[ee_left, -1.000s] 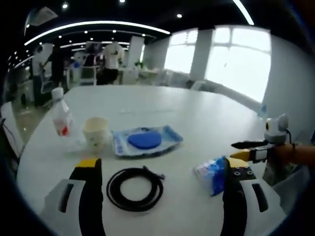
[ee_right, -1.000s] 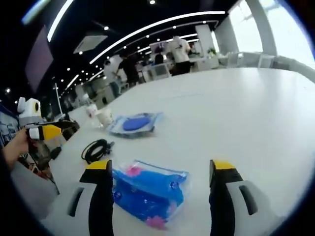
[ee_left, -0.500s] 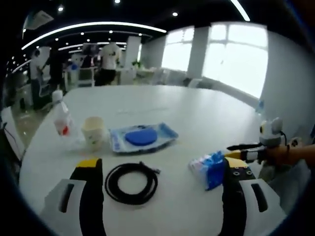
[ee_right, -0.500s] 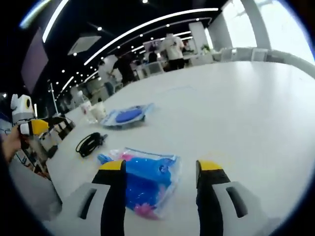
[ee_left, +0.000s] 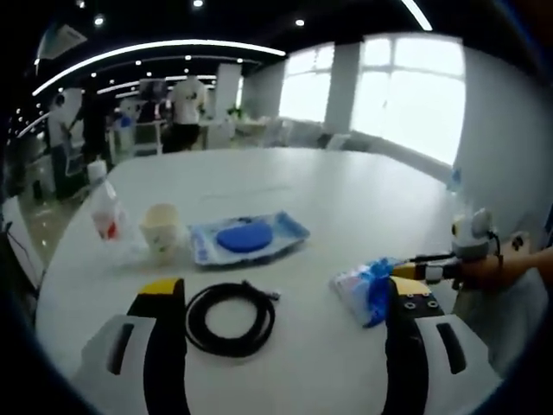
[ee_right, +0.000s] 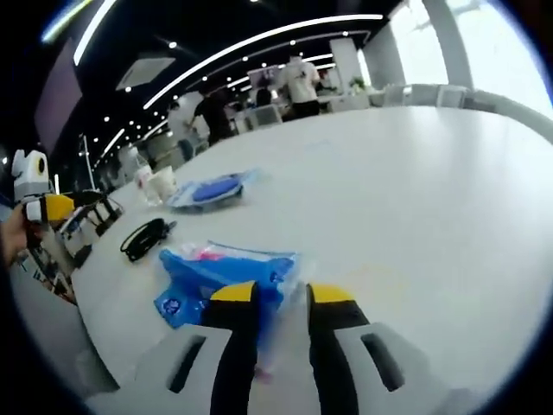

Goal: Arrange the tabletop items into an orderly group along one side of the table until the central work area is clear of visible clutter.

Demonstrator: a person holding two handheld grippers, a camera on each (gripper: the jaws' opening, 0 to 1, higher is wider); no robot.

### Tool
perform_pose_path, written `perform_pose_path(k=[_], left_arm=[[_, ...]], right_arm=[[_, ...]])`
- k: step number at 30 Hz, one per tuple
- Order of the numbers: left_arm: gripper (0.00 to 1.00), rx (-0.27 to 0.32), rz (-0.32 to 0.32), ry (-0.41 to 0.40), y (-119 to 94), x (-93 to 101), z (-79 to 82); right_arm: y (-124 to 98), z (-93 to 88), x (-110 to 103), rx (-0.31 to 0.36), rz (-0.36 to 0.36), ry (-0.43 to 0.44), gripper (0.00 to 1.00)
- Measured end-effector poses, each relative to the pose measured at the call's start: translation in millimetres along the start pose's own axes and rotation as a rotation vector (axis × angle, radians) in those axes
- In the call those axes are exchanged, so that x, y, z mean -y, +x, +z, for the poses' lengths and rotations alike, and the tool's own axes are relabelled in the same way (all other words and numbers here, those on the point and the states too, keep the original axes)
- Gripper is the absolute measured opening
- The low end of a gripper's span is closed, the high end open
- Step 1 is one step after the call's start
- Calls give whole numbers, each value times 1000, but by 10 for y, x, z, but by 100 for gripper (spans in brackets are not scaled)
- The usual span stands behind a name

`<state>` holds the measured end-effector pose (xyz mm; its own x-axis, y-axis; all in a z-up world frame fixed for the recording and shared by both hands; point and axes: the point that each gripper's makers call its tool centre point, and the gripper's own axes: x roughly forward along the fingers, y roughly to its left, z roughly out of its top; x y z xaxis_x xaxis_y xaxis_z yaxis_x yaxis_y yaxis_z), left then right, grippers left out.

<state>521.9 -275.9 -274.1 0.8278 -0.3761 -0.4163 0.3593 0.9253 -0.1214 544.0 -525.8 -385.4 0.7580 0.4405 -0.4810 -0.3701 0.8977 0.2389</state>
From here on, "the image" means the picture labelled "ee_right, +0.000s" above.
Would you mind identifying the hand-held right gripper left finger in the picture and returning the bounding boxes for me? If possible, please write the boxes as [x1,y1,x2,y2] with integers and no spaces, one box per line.
[129,279,260,415]

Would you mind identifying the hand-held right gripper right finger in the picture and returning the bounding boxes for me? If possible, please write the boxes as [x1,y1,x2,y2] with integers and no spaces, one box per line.
[305,283,470,415]

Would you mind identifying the blue plastic packet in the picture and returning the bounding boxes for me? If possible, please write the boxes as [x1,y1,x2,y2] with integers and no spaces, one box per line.
[153,240,310,381]

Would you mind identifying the clear plastic bottle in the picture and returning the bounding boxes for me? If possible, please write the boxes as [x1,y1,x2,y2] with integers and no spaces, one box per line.
[132,155,159,208]

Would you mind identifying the black cable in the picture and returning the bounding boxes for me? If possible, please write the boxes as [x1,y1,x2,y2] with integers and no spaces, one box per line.
[119,218,177,264]

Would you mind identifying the white paper cup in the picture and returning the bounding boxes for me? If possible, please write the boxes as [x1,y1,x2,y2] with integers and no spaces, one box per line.
[146,167,178,204]

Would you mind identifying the clear packet with blue disc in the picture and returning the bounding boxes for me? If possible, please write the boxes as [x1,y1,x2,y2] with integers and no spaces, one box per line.
[166,168,271,213]

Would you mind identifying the person's left hand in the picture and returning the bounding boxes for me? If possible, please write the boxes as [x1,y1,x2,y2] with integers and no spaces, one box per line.
[2,207,38,263]

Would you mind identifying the large purple hanging screen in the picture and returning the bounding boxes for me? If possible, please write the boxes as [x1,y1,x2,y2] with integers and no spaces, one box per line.
[36,38,83,152]

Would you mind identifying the ceiling air vent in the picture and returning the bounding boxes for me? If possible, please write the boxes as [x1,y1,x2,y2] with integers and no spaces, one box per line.
[115,54,176,92]

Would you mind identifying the straight ceiling light strip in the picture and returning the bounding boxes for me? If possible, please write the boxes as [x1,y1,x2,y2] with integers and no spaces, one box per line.
[73,0,118,66]

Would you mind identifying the small hanging display screen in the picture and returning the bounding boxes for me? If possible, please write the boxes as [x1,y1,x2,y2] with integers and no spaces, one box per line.
[248,67,282,87]

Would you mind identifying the long curved ceiling light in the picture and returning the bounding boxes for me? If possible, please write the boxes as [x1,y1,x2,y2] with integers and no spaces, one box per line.
[142,14,385,110]

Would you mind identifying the white desk with black frame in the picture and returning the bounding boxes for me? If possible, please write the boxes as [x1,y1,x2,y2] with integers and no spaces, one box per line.
[55,189,124,271]

